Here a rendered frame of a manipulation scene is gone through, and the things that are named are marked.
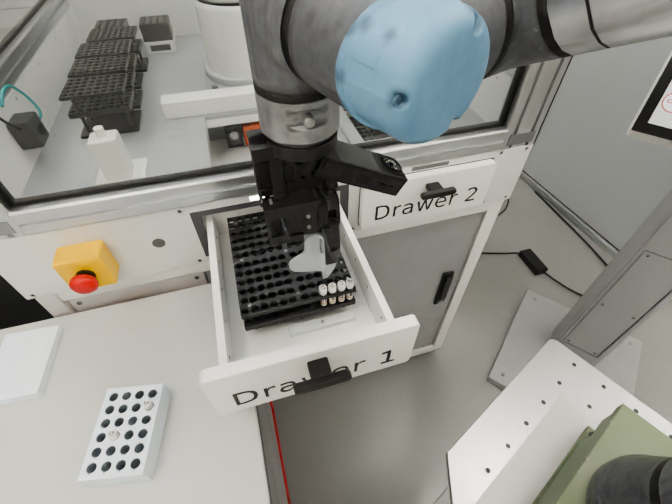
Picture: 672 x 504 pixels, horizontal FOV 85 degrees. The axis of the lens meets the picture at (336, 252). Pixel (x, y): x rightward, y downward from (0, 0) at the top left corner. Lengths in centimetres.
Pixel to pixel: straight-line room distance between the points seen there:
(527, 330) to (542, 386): 100
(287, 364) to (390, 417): 98
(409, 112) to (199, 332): 60
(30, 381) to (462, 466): 68
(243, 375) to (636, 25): 46
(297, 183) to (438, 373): 124
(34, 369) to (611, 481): 82
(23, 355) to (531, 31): 83
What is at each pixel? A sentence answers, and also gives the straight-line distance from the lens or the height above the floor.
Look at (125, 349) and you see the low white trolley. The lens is 77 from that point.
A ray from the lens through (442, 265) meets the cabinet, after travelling 106.
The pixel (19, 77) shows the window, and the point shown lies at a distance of 63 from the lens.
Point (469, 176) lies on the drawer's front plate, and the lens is 81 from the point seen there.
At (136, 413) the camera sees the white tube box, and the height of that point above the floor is 80.
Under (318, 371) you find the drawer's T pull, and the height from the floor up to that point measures 91.
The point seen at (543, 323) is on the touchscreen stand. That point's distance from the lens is 177.
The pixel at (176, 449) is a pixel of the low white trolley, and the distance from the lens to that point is 66.
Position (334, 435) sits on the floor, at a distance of 141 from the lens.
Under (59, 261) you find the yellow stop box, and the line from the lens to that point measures 74.
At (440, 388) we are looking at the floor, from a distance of 151.
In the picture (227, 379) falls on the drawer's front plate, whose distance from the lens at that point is 49.
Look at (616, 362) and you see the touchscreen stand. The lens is 181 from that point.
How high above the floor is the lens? 135
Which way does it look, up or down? 47 degrees down
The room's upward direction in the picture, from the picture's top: straight up
